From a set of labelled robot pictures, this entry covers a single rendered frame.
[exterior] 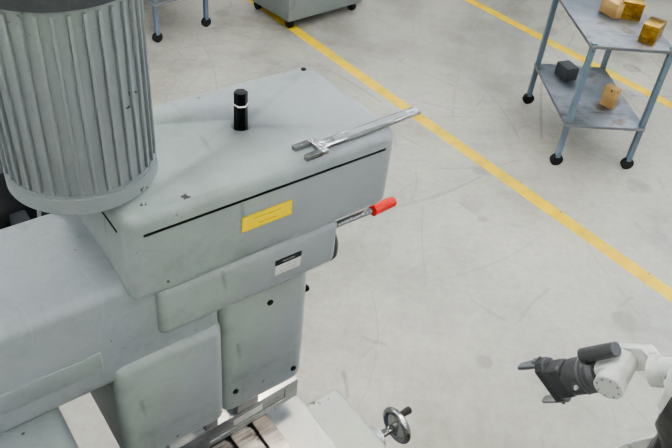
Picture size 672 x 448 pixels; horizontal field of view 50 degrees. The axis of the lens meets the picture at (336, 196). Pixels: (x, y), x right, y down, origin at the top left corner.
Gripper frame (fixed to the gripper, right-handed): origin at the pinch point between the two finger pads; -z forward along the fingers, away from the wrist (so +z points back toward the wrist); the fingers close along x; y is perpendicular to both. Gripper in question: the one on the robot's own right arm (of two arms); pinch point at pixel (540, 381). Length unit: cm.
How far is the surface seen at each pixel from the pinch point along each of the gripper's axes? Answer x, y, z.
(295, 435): 24, 42, -42
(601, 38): 35, -273, -86
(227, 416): 41, 55, -35
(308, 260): 65, 51, 27
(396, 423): 0, 10, -52
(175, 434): 53, 78, 1
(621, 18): 35, -310, -89
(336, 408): 16, 22, -53
